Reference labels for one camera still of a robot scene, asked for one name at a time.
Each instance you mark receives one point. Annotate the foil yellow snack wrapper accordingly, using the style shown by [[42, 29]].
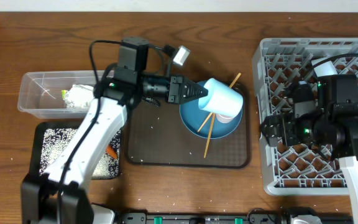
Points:
[[64, 92]]

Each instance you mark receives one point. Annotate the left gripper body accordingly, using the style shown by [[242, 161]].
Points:
[[153, 87]]

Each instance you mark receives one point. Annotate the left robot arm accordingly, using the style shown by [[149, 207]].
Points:
[[59, 194]]

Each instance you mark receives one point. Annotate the light blue cup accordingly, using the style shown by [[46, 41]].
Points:
[[221, 99]]

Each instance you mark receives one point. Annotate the grey dishwasher rack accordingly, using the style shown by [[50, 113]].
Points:
[[296, 170]]

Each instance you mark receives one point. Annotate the lower wooden chopstick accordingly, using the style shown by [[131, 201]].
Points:
[[213, 115]]

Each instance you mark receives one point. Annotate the white napkin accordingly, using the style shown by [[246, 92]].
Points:
[[79, 97]]

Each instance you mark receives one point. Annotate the brown serving tray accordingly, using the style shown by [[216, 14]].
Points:
[[156, 135]]

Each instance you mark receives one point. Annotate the black plastic tray bin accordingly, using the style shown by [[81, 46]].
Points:
[[39, 135]]

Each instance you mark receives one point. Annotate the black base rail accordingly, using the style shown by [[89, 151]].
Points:
[[143, 218]]

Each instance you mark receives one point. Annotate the wooden chopstick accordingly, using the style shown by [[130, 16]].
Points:
[[205, 122], [213, 115]]

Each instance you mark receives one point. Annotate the upper wooden chopstick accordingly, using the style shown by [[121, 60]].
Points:
[[205, 122]]

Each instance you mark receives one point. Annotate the light blue rice bowl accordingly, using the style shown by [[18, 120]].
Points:
[[325, 69]]

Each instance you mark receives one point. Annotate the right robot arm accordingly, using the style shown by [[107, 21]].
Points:
[[347, 157]]

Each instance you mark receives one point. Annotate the clear plastic bin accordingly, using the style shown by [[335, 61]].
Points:
[[41, 94]]

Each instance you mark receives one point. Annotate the spilled white rice pile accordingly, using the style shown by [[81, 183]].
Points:
[[56, 140]]

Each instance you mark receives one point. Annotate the white pink cup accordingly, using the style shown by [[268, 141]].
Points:
[[224, 119]]

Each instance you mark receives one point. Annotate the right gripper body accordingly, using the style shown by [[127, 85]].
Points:
[[306, 127]]

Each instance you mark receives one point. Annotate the dark blue plate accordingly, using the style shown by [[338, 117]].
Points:
[[193, 117]]

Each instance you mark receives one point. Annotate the orange carrot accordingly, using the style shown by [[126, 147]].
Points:
[[110, 150]]

